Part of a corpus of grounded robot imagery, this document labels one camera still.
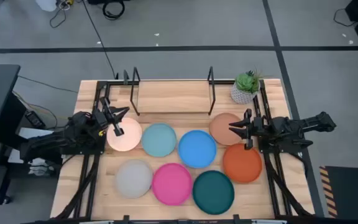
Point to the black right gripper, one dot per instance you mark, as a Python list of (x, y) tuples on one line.
[(258, 127)]

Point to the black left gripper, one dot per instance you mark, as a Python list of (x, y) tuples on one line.
[(99, 116)]

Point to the terracotta brown plate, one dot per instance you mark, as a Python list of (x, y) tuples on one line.
[(221, 130)]

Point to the peach plate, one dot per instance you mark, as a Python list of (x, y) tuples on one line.
[(130, 141)]

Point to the orange plate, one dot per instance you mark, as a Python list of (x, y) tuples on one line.
[(242, 165)]

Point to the light teal plate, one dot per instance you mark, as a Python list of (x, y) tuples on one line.
[(158, 140)]

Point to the blue plate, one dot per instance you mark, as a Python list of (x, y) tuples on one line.
[(197, 149)]

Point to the pale grey plate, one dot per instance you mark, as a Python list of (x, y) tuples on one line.
[(134, 179)]

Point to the magenta pink plate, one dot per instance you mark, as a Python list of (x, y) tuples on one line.
[(172, 184)]

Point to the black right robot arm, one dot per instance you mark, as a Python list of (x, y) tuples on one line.
[(291, 126)]

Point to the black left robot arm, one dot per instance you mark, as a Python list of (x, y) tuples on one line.
[(51, 140)]

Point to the succulent in white patterned pot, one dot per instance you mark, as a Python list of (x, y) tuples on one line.
[(242, 95)]

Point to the dark green plate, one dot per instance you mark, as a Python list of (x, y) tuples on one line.
[(213, 192)]

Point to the black power adapter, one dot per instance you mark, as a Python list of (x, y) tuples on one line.
[(34, 119)]

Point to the white board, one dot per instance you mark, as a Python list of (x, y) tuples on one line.
[(30, 133)]

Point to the white power strip with plugs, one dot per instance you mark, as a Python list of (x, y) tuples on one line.
[(63, 4)]

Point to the black mat with hazard stripes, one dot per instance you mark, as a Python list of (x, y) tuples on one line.
[(353, 193)]

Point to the white container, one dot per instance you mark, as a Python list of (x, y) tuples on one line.
[(46, 4)]

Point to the black aluminium table frame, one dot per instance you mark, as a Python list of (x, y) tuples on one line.
[(222, 82)]

